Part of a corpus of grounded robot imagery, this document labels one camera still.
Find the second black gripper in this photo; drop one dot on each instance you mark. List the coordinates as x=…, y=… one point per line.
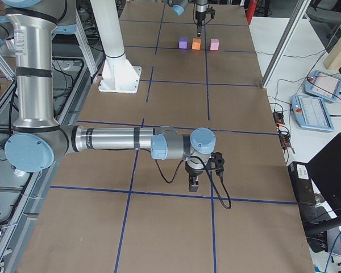
x=192, y=173

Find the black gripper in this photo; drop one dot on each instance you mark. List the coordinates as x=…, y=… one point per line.
x=200, y=12

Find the orange foam cube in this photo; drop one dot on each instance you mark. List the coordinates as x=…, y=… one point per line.
x=196, y=44

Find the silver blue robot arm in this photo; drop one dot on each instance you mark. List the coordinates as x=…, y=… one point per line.
x=200, y=9

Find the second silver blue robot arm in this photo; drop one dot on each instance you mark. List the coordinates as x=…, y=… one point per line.
x=39, y=140

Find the purple foam cube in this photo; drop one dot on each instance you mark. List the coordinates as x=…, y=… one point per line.
x=183, y=43

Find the pink foam cube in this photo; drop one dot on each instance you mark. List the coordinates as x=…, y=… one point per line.
x=214, y=44

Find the black computer box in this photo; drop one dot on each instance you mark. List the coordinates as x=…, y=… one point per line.
x=301, y=184

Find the blue teach pendant near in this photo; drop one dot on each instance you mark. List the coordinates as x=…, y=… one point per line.
x=311, y=113

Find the blue teach pendant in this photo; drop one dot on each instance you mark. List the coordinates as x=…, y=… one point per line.
x=323, y=85
x=311, y=113

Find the blue teach pendant far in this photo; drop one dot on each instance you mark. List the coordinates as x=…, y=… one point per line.
x=323, y=85

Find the black monitor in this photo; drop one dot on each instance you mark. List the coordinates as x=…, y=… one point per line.
x=325, y=171

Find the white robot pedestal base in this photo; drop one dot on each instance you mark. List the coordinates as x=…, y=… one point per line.
x=125, y=80

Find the aluminium frame post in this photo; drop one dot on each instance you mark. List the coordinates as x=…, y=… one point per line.
x=289, y=30

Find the aluminium frame rack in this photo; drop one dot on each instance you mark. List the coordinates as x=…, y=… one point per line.
x=22, y=196

